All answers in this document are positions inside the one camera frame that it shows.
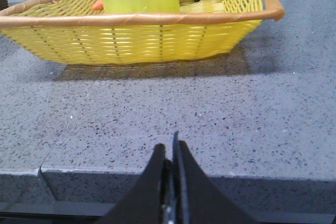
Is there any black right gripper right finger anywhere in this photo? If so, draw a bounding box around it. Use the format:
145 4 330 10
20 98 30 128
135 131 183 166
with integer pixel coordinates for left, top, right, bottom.
172 132 256 223

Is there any yellow woven basket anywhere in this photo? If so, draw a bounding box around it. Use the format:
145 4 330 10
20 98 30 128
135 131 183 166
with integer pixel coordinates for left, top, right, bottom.
1 0 285 65

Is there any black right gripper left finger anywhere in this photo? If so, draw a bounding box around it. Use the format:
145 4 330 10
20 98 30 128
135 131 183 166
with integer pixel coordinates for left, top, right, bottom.
97 144 165 223

